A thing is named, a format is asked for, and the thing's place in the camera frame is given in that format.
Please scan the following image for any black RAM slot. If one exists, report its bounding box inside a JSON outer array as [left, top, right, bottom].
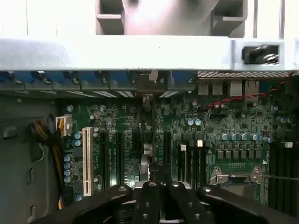
[[285, 141, 299, 206], [269, 142, 285, 206], [197, 140, 208, 185], [178, 143, 188, 185]]

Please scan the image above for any black expansion slot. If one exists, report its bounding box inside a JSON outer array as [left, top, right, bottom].
[[100, 130, 109, 190], [116, 132, 125, 185], [163, 131, 171, 165]]

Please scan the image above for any CPU socket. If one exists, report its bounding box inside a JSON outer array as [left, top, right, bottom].
[[209, 164, 269, 206]]

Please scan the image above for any white expansion slot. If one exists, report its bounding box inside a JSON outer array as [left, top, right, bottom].
[[82, 126, 94, 197]]

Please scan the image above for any green motherboard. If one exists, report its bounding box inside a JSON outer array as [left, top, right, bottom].
[[55, 93, 299, 210]]

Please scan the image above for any thin metal locking lever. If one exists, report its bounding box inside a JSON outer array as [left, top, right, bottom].
[[263, 175, 299, 181]]

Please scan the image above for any white power connector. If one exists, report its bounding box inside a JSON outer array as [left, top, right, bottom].
[[55, 114, 72, 137]]

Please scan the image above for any silver USB port stack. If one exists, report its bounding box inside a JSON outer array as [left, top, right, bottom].
[[198, 80, 223, 96]]

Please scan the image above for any silver rear port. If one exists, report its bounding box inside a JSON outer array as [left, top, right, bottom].
[[230, 81, 244, 97]]

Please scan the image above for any silver network port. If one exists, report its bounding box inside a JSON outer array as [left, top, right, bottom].
[[244, 80, 260, 103]]

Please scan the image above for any open black PC case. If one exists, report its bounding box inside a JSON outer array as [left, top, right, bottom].
[[0, 36, 299, 224]]

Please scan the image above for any blue card retainer strip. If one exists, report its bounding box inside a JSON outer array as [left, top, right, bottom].
[[0, 70, 198, 91]]

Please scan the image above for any yellow black power cable bundle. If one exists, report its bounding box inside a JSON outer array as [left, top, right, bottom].
[[29, 119, 67, 210]]

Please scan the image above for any red black twisted wire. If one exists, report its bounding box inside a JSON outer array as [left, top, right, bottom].
[[202, 71, 295, 111]]

